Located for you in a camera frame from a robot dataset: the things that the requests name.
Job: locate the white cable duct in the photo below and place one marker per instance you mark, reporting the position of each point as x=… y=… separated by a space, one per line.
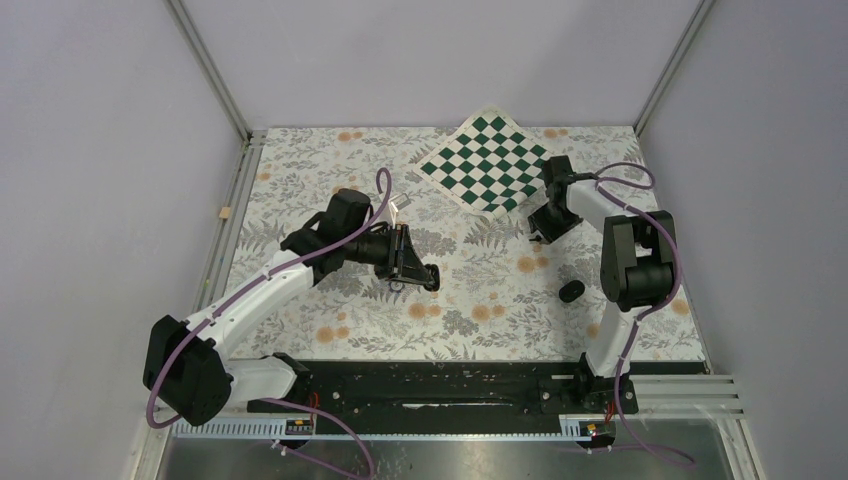
x=302 y=428

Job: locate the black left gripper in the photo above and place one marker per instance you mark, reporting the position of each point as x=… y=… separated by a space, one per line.
x=404 y=263

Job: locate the floral table mat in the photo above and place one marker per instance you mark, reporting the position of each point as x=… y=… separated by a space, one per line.
x=498 y=298

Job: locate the green white chessboard mat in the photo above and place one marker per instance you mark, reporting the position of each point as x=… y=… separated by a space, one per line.
x=488 y=166

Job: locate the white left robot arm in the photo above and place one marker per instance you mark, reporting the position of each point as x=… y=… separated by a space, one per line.
x=190 y=364

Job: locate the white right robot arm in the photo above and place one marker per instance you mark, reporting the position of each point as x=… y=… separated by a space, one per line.
x=639 y=271

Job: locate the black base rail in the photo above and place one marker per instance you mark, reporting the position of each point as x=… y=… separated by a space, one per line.
x=452 y=397

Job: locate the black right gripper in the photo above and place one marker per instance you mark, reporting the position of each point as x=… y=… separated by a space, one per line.
x=538 y=221

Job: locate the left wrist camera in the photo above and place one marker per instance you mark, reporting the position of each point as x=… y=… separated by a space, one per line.
x=399 y=202

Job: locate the small black oval object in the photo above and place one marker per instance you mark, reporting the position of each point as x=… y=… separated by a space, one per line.
x=571 y=291

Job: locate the black earbud charging case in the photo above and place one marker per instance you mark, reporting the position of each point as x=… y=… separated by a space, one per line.
x=433 y=281

